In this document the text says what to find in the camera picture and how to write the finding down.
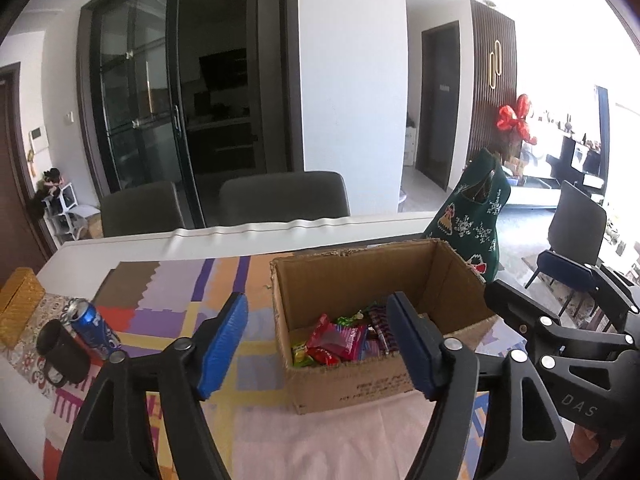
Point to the cardboard box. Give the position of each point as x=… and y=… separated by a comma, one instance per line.
x=350, y=280

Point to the white small shelf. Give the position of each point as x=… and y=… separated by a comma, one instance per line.
x=70, y=210

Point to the pile of candies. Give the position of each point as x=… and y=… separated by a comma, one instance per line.
x=335, y=342

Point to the sliding glass door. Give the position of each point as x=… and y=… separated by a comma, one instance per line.
x=140, y=110

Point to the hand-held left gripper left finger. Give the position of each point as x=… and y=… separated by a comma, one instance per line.
x=222, y=347

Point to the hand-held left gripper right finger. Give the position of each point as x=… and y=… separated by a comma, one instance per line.
x=411, y=347

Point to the blue soda can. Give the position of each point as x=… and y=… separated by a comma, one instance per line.
x=95, y=330

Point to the grey dining chair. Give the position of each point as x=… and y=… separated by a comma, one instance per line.
x=285, y=197
x=142, y=210

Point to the dark interior door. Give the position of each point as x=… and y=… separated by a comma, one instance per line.
x=437, y=110

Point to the yellow woven box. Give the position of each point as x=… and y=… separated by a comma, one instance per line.
x=17, y=305

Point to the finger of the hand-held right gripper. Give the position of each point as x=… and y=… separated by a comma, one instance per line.
x=510, y=305
x=567, y=270

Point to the white hallway cabinet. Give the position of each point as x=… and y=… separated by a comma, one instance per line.
x=409, y=146

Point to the brown wooden door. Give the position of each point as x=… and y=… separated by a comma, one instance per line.
x=17, y=200

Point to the green knitted festive bag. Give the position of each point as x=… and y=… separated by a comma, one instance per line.
x=472, y=215

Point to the colourful patchwork table mat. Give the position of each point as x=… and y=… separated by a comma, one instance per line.
x=165, y=285

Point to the wall intercom panel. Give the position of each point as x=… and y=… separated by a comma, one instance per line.
x=38, y=141

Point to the black piano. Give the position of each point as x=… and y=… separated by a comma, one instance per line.
x=582, y=160

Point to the black range hood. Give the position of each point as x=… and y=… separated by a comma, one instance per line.
x=222, y=70

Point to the black mug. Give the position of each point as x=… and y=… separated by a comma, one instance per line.
x=62, y=355

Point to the floral table runner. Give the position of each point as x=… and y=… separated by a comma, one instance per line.
x=52, y=305

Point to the dark stuffed toy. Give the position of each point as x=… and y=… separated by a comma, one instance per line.
x=47, y=187

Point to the red foil bow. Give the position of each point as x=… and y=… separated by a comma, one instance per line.
x=510, y=117

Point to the dark side chair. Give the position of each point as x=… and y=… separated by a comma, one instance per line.
x=575, y=225

